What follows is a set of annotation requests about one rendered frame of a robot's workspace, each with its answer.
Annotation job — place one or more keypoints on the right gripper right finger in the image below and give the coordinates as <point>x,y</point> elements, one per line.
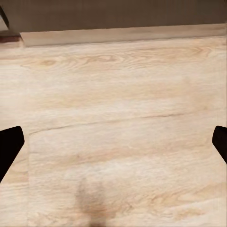
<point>219,140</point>

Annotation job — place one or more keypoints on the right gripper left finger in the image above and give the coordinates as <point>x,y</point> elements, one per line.
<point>11,142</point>

